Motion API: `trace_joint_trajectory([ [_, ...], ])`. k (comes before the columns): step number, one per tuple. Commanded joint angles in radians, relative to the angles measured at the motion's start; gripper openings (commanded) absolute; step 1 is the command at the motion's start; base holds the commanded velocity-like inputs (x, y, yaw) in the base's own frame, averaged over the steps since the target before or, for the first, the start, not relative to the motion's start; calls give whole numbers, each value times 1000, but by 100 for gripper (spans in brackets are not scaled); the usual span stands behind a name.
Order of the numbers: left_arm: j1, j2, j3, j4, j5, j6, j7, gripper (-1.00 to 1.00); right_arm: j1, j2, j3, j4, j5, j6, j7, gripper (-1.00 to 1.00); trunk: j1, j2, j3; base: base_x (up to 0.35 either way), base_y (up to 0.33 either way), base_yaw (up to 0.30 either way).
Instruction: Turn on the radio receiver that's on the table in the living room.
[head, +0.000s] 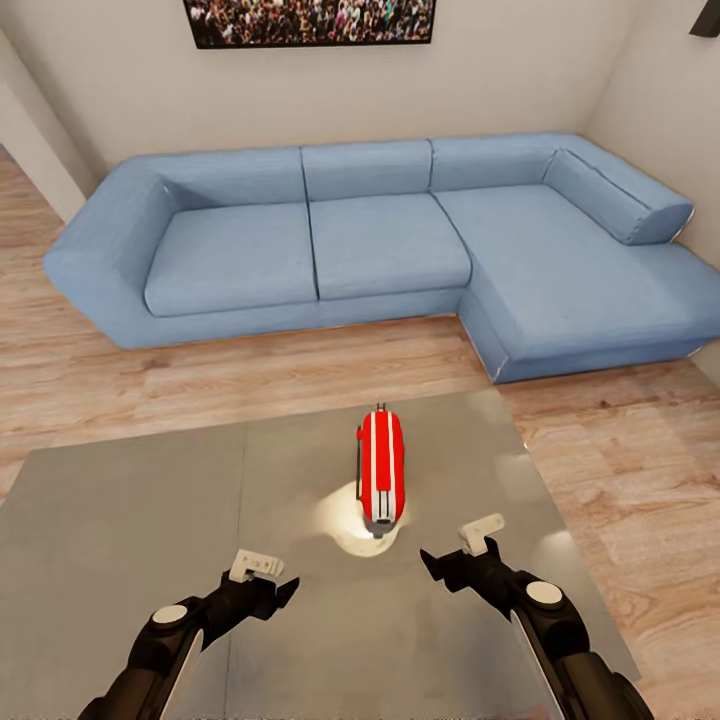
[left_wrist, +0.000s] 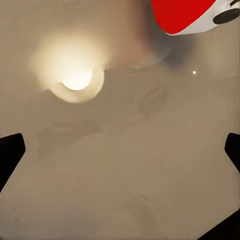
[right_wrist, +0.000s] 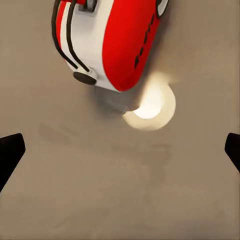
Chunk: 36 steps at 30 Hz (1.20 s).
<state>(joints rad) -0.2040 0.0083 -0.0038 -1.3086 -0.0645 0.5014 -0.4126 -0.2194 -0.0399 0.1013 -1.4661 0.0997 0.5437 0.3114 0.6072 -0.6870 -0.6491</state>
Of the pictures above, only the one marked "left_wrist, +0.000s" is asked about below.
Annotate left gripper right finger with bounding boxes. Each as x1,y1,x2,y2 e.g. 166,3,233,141
224,133,240,172

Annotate radio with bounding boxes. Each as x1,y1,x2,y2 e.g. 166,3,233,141
151,0,240,36

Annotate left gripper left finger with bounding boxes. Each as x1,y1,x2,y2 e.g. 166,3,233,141
0,133,26,192

